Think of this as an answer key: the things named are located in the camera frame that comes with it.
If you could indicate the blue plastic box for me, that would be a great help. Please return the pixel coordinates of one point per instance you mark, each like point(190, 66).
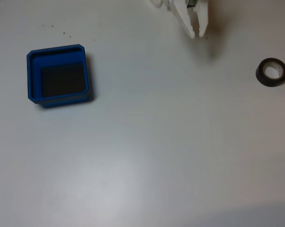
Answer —
point(33, 78)

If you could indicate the black tape roll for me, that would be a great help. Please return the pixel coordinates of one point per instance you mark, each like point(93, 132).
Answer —
point(260, 75)

